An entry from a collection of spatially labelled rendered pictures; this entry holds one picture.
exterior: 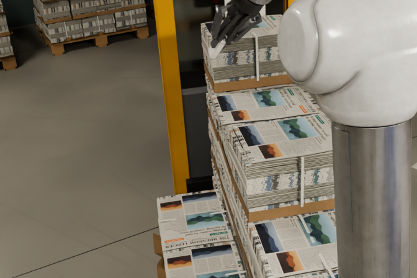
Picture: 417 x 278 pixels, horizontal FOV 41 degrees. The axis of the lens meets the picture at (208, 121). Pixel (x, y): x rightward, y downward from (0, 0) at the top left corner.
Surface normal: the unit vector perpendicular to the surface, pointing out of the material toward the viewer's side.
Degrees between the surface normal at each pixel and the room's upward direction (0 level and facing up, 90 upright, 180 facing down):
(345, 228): 88
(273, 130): 0
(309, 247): 0
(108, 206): 0
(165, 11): 90
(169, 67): 90
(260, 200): 90
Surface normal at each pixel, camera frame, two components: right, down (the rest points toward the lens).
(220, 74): 0.17, 0.43
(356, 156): -0.56, 0.33
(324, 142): -0.08, -0.90
